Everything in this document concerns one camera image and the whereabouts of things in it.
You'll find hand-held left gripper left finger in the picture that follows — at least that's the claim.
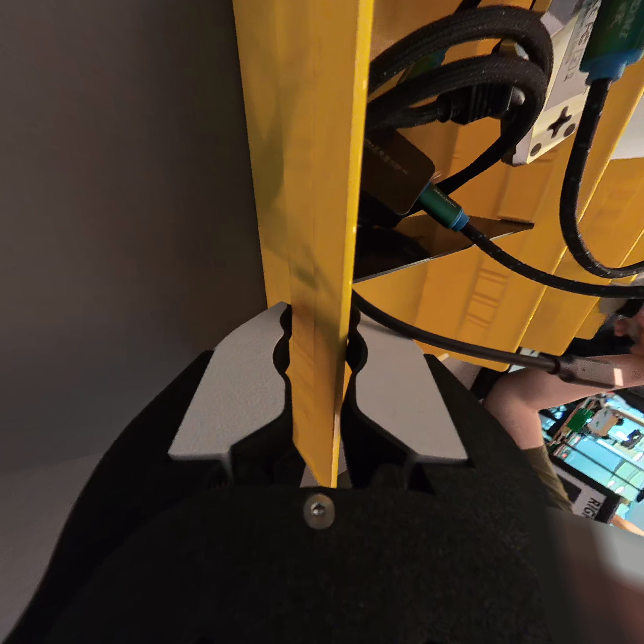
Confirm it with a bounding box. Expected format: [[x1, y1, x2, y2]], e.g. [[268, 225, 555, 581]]
[[167, 302, 295, 469]]

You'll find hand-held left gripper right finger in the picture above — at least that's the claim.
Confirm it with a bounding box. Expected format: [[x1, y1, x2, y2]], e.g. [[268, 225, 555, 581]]
[[342, 308, 470, 488]]

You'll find thin black cable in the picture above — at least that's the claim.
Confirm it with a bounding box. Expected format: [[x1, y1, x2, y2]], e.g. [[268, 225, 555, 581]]
[[351, 291, 644, 389]]

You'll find dark grey hdmi switch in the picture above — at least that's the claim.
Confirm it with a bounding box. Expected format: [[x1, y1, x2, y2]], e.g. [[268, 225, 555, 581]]
[[360, 128, 436, 216]]

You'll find yellow plastic storage bin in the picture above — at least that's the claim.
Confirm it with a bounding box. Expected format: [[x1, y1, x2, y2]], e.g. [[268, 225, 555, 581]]
[[232, 0, 644, 488]]

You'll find person's right forearm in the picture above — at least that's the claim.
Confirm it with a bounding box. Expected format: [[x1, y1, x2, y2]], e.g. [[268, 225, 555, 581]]
[[484, 352, 644, 453]]

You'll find silver hdmi adapter box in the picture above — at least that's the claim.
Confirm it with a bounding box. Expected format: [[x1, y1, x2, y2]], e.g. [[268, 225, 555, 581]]
[[502, 0, 604, 167]]

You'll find black bin divider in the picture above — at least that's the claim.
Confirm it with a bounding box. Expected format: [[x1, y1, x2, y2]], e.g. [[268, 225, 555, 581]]
[[352, 215, 535, 283]]

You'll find black plug braided cable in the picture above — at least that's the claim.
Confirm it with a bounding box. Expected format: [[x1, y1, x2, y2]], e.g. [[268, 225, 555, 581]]
[[366, 4, 555, 132]]

